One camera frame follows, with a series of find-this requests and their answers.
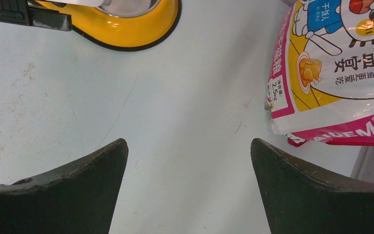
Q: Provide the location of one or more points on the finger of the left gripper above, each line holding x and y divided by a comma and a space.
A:
23, 12

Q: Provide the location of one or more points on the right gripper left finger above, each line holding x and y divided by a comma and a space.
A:
76, 198

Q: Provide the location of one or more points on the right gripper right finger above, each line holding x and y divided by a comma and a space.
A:
300, 197

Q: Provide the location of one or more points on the yellow double pet bowl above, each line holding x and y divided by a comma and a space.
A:
121, 33

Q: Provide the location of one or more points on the pet food bag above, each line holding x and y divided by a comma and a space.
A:
321, 83

